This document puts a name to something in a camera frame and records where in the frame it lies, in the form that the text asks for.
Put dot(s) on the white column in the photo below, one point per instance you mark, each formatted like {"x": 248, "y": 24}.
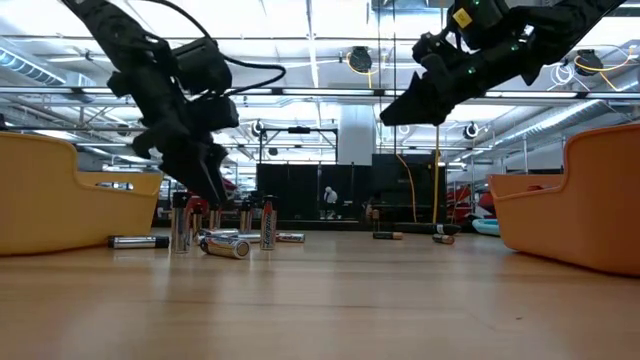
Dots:
{"x": 356, "y": 135}

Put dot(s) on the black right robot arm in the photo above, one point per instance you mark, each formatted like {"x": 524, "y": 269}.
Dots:
{"x": 560, "y": 25}

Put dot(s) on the black cylinder white label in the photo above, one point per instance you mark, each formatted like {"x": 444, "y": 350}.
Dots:
{"x": 447, "y": 229}

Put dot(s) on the person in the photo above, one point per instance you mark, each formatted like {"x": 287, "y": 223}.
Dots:
{"x": 330, "y": 196}

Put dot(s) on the silver red Energizer battery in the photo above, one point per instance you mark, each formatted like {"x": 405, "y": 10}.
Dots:
{"x": 268, "y": 225}

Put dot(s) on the silver battery black end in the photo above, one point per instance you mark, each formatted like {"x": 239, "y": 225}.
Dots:
{"x": 135, "y": 242}

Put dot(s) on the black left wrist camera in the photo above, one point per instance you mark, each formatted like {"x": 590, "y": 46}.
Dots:
{"x": 202, "y": 65}

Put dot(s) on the red bins stack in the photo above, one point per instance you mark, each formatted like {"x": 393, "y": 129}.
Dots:
{"x": 487, "y": 200}

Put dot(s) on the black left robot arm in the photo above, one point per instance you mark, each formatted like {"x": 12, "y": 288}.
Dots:
{"x": 115, "y": 35}

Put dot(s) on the small silver battery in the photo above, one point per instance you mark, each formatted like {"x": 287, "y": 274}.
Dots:
{"x": 198, "y": 222}
{"x": 245, "y": 220}
{"x": 215, "y": 219}

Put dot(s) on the yellow plastic bin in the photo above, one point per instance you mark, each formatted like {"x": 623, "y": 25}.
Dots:
{"x": 40, "y": 200}

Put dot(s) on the small copper black battery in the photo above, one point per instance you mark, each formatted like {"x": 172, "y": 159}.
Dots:
{"x": 443, "y": 239}

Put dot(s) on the black overhead rig frame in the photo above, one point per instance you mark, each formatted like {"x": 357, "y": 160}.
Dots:
{"x": 299, "y": 130}

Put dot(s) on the black aluminium table frame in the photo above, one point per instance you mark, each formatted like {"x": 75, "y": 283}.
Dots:
{"x": 310, "y": 226}

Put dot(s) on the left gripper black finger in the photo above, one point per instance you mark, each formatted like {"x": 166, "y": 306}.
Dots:
{"x": 220, "y": 165}
{"x": 192, "y": 170}

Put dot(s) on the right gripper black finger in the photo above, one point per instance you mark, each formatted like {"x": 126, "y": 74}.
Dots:
{"x": 420, "y": 97}
{"x": 415, "y": 118}

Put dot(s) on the orange plastic bin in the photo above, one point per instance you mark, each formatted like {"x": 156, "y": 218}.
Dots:
{"x": 575, "y": 215}

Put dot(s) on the copper black Duracell battery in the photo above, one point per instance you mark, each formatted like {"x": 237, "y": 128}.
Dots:
{"x": 387, "y": 235}
{"x": 375, "y": 220}

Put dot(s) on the teal tub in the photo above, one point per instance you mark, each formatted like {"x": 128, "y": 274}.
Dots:
{"x": 489, "y": 227}

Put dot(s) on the large silver battery black cap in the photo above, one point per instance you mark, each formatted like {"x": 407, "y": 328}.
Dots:
{"x": 180, "y": 225}

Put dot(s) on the black partition wall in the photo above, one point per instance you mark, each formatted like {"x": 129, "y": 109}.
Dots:
{"x": 300, "y": 190}

